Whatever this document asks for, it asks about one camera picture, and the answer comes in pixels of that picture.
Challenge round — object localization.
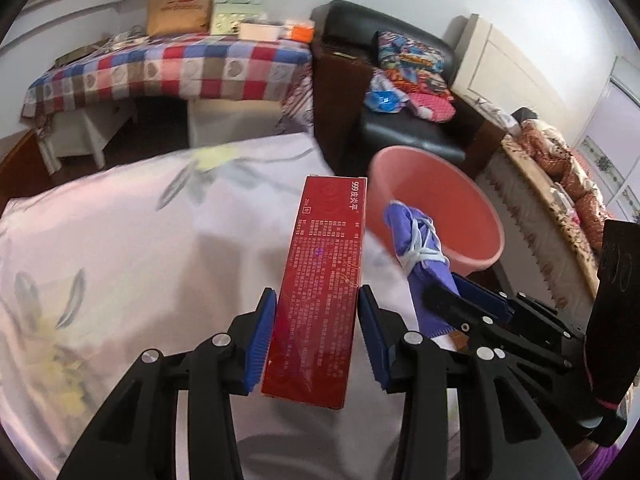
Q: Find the red medicine box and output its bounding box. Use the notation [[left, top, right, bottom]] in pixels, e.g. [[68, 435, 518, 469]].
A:
[[262, 176, 368, 410]]

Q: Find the purple bag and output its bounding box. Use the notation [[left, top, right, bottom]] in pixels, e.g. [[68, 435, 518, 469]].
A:
[[384, 200, 459, 338]]

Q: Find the pink plastic trash bucket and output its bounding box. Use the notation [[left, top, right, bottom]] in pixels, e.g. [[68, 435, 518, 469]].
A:
[[366, 145, 504, 275]]

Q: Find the person's right hand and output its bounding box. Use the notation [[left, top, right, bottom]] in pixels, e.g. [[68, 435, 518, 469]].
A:
[[568, 440, 620, 480]]

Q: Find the floral quilt bed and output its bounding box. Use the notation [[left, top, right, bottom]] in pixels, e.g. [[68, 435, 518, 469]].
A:
[[476, 104, 611, 326]]

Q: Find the pink floral table cloth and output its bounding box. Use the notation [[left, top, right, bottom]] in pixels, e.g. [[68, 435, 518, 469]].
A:
[[1, 133, 404, 479]]

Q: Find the blue plastic package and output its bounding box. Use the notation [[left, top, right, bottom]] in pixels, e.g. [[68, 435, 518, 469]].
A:
[[364, 89, 409, 114]]

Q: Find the pink dotted cushion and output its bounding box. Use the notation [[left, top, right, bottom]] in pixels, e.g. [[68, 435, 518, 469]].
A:
[[408, 93, 456, 124]]

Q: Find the wooden armrest cabinet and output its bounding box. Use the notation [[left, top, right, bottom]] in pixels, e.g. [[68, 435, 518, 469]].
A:
[[311, 39, 373, 177]]

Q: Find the colourful patterned cushion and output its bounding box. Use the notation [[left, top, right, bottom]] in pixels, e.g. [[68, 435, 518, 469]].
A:
[[378, 32, 449, 96]]

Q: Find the checkered tablecloth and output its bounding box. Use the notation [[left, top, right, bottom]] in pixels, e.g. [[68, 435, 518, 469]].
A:
[[21, 34, 314, 132]]

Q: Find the cream cabinet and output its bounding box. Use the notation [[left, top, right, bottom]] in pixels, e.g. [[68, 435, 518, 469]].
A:
[[450, 14, 585, 142]]

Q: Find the white low table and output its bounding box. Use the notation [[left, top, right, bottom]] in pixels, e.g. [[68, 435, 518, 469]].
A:
[[37, 98, 282, 179]]

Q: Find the black leather armchair right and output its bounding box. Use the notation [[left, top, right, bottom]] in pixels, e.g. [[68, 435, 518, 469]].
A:
[[311, 0, 482, 174]]

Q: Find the white plastic tray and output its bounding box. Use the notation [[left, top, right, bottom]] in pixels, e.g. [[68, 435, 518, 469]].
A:
[[238, 22, 282, 42]]

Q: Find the orange box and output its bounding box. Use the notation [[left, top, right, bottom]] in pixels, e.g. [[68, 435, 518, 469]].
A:
[[284, 20, 314, 44]]

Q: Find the green white box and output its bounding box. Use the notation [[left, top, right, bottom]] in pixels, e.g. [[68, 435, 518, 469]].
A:
[[210, 0, 262, 36]]

